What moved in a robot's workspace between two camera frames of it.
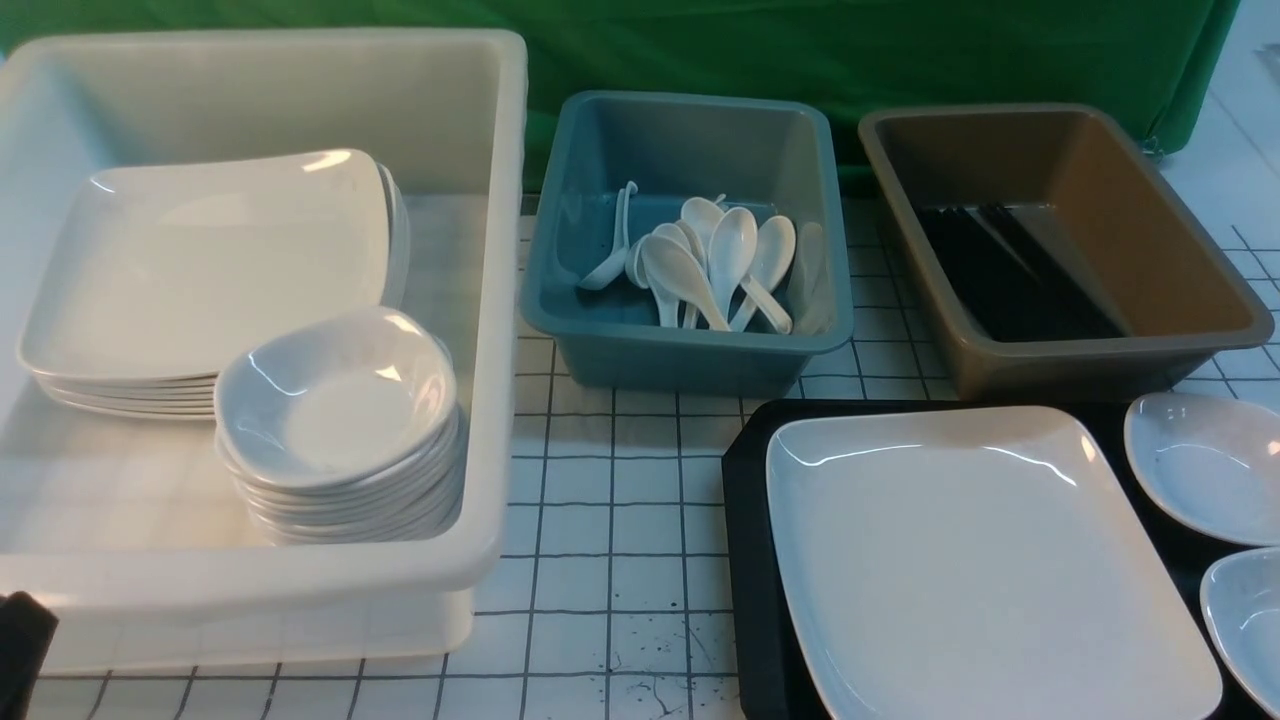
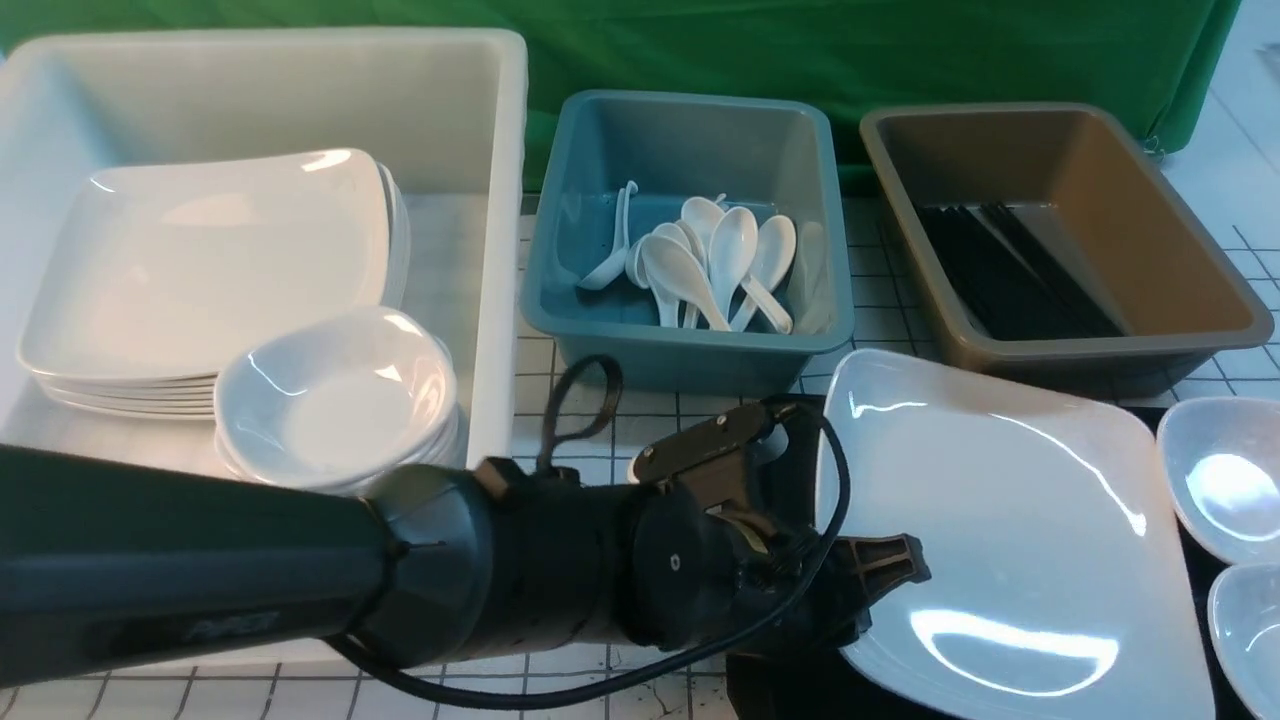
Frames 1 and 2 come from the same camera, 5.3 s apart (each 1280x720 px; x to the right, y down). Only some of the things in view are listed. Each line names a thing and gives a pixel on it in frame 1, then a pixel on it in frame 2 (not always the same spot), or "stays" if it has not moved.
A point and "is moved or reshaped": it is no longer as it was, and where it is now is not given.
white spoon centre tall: x=732 y=245 stays
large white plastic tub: x=126 y=528 stays
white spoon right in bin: x=774 y=253 stays
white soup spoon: x=678 y=271 stays
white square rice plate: x=978 y=563 is moved or reshaped
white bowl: x=1212 y=460 is moved or reshaped
